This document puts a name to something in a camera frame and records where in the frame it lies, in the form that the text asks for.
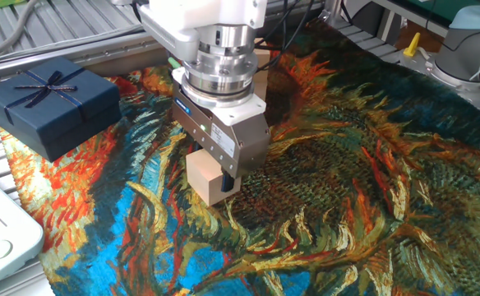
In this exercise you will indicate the white plastic device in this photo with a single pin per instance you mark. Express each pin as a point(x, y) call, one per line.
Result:
point(1, 230)

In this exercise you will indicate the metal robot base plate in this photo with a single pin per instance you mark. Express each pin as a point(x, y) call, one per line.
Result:
point(449, 84)

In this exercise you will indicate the sunflower painting cloth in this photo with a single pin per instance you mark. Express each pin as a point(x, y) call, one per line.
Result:
point(347, 205)

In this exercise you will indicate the grey Schunk gripper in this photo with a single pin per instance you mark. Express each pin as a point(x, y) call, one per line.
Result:
point(248, 144)

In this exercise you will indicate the navy gift box with ribbon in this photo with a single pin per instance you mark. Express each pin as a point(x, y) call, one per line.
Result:
point(51, 107)

